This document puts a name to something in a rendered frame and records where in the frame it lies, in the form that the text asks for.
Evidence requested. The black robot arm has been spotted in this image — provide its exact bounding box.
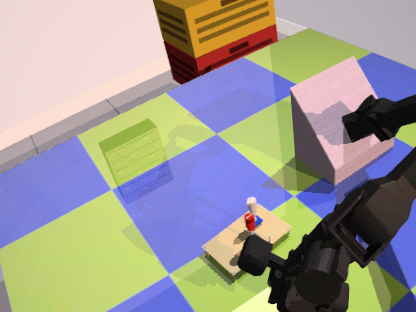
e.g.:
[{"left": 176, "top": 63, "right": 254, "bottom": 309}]
[{"left": 277, "top": 94, "right": 416, "bottom": 312}]

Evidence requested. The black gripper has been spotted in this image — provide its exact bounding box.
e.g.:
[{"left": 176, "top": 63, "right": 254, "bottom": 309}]
[{"left": 237, "top": 234, "right": 350, "bottom": 312}]

